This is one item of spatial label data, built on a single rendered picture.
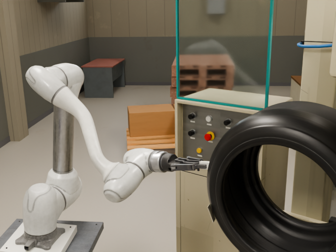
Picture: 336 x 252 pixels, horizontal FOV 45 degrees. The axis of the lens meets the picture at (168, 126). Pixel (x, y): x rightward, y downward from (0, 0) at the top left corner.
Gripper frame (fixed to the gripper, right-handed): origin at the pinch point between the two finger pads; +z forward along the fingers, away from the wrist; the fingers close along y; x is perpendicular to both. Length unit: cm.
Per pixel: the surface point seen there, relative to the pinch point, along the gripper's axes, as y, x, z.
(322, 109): 5.2, -20.2, 42.5
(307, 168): 27.7, 8.2, 28.7
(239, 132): -10.8, -16.3, 20.5
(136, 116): 256, 38, -265
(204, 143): 65, 12, -43
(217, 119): 65, -3, -32
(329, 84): 28, -25, 39
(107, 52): 556, -44, -593
